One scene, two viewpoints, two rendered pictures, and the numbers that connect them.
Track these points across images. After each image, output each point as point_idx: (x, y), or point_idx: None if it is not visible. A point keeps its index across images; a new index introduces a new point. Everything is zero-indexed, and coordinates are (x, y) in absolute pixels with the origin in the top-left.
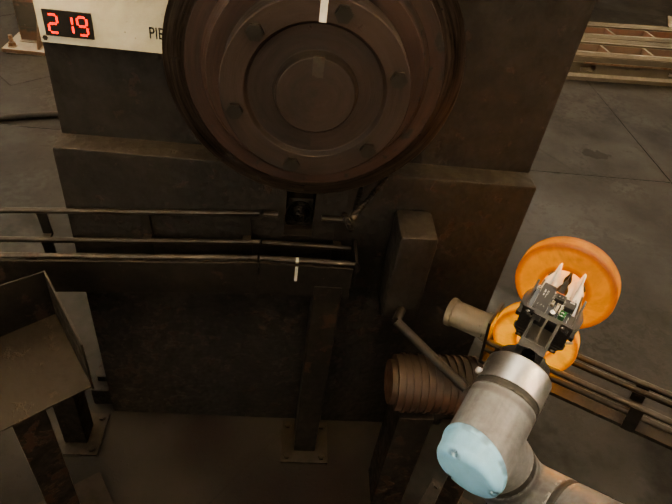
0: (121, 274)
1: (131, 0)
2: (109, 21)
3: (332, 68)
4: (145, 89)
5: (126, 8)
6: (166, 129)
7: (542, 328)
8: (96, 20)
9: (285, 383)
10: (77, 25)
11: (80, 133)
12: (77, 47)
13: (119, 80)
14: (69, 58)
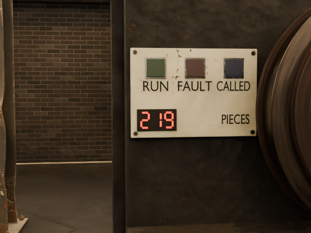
0: None
1: (210, 94)
2: (190, 113)
3: None
4: (208, 173)
5: (205, 101)
6: (223, 211)
7: None
8: (180, 113)
9: None
10: (164, 119)
11: (145, 225)
12: (156, 142)
13: (187, 168)
14: (147, 153)
